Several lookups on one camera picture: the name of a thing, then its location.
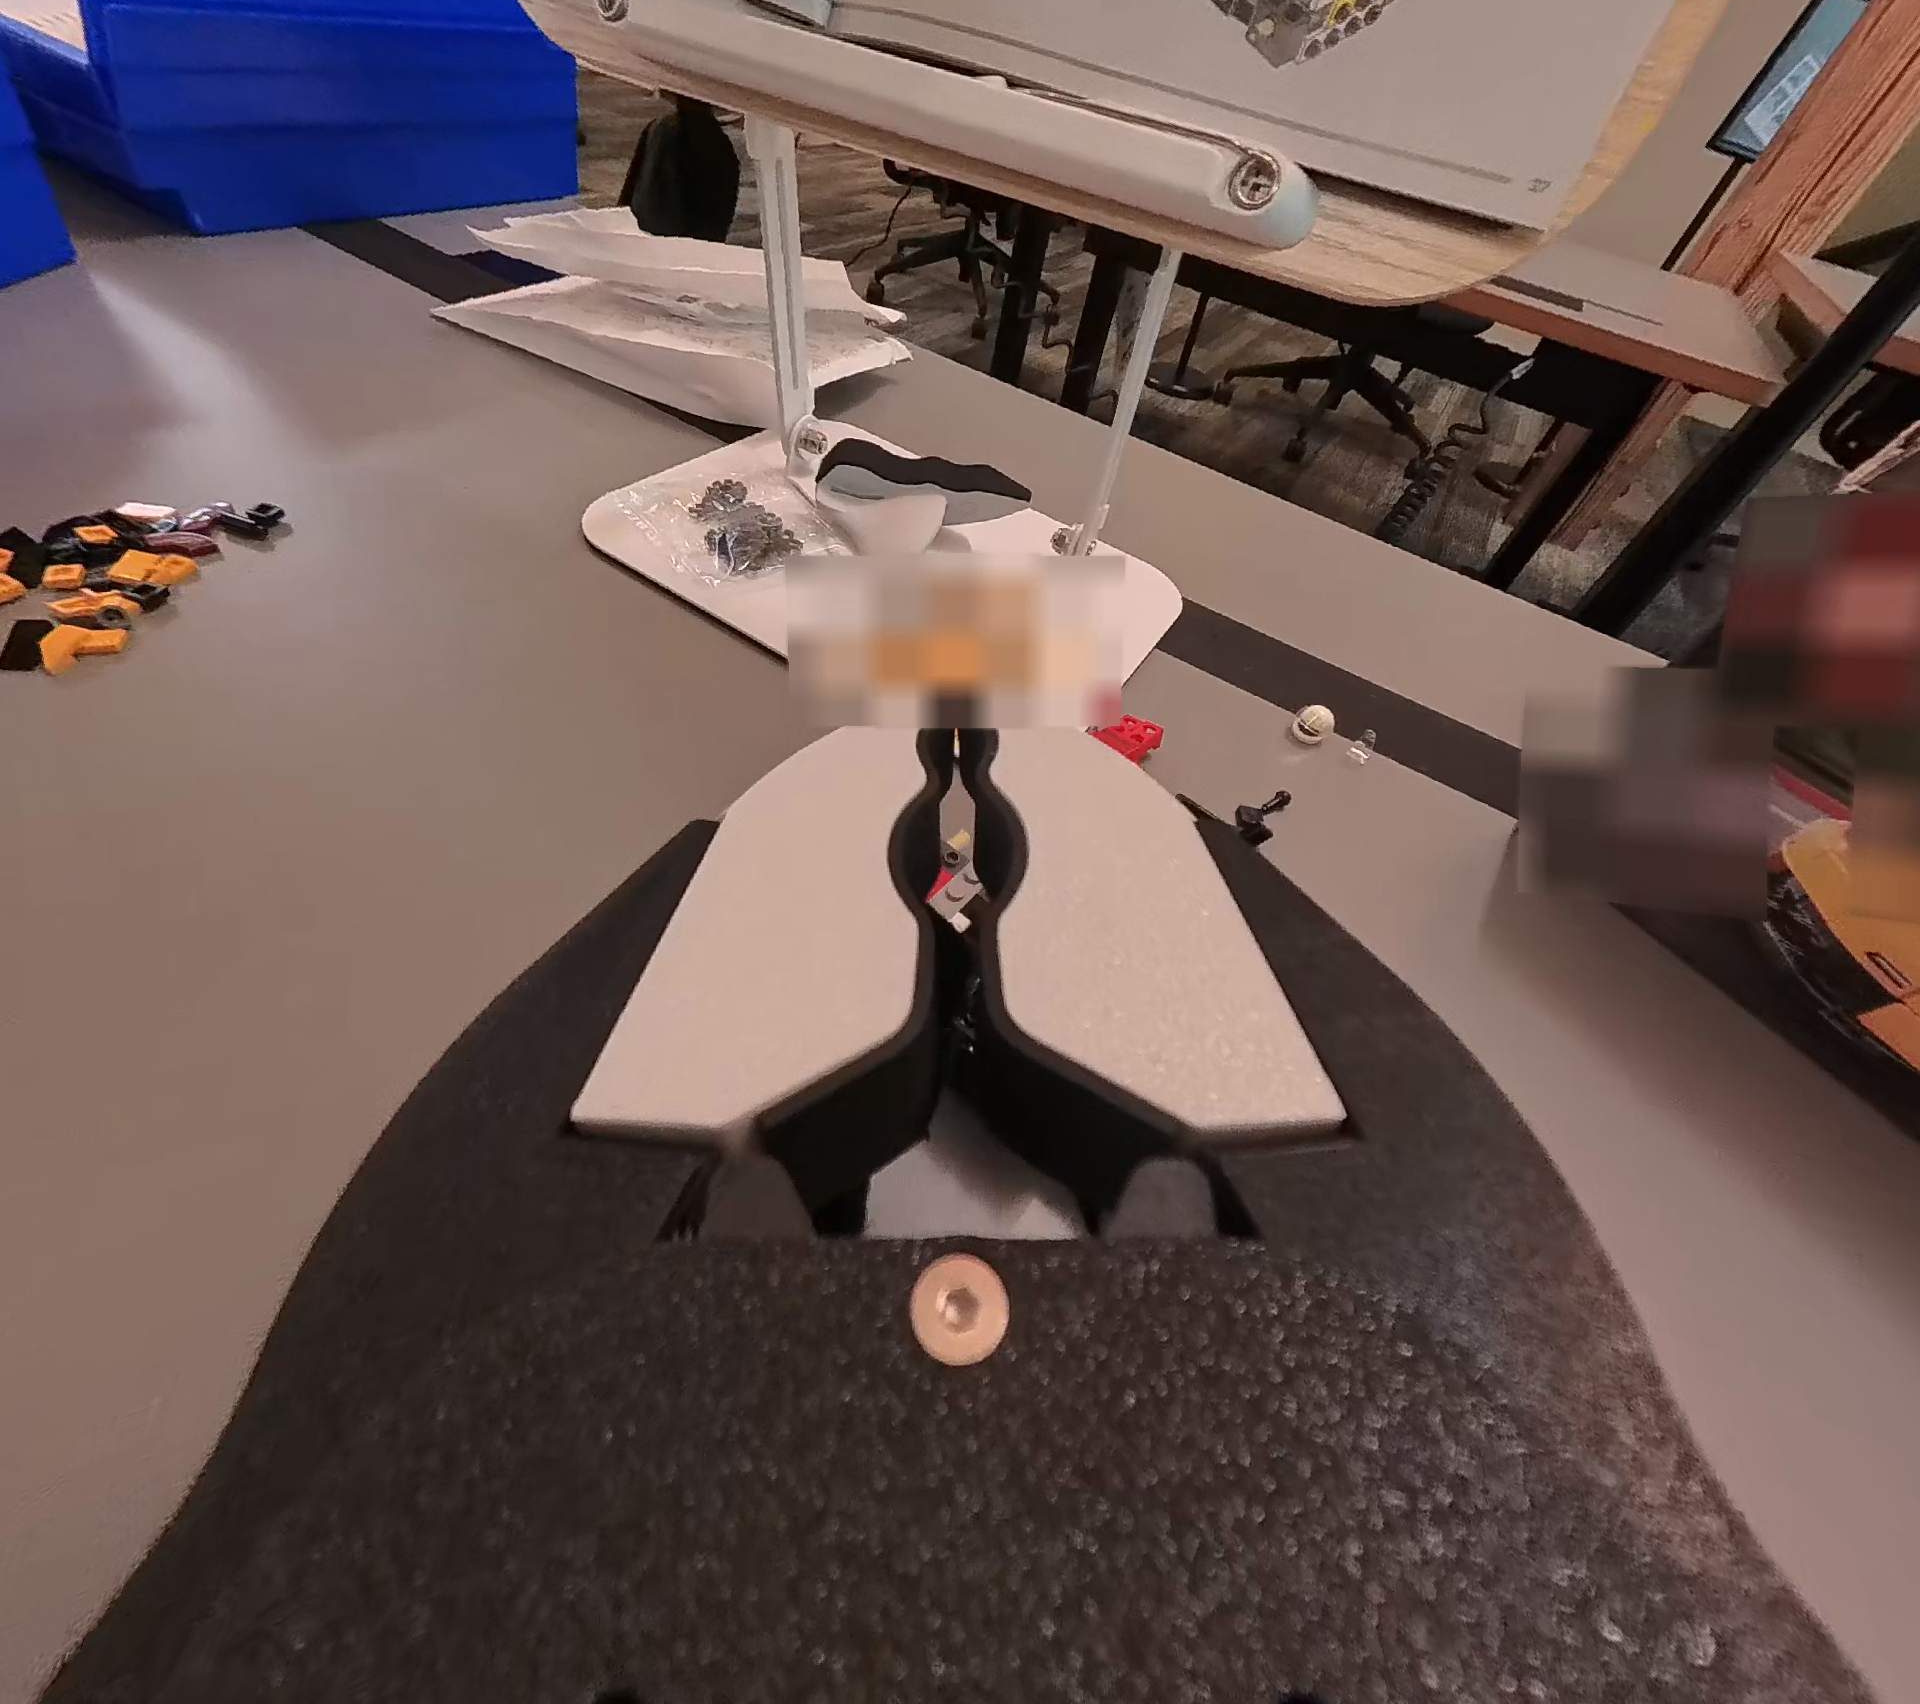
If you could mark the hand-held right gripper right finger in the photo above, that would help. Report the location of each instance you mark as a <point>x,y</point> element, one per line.
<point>1140,955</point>

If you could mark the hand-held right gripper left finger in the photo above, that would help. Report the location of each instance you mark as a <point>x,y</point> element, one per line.
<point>764,955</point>

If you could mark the toy brick car chassis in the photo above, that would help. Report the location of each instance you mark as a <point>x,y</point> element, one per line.
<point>960,894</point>

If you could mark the printed paper bag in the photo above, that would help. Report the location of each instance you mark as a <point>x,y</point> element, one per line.
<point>644,362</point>
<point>674,256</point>

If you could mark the pile of small bricks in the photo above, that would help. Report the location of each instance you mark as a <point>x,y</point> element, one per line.
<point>90,594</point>

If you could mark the grey desk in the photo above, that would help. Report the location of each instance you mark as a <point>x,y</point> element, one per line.
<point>374,834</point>

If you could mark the black toy wrench piece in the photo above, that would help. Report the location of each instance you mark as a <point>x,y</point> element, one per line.
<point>1253,816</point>

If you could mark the red toy minifigure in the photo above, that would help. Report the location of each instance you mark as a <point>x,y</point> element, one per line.
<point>1128,736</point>

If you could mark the white toy helmet piece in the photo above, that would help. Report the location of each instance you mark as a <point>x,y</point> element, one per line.
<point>1310,723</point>

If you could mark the clear plastic parts bag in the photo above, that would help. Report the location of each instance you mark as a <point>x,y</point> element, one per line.
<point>742,526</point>

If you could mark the grey plate with wavy edge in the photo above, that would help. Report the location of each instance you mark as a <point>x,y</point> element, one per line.
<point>901,488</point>

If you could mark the flat printed paper bag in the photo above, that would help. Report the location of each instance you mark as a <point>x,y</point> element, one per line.
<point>644,362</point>

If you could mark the black office chair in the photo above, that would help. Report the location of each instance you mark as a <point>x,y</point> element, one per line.
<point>1350,384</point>
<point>968,248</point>

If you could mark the toy car set box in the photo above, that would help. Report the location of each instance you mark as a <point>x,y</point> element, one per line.
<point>1844,924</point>

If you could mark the black backpack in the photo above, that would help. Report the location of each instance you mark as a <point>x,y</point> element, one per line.
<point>682,166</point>

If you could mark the brown background table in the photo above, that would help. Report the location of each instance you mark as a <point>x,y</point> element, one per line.
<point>1621,324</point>

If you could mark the black slanted pole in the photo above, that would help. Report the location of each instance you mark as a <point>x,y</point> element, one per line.
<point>1770,414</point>

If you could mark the white book stand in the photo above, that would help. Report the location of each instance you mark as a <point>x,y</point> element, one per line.
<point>960,122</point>

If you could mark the wooden post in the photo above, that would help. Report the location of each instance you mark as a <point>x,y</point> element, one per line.
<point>1801,159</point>

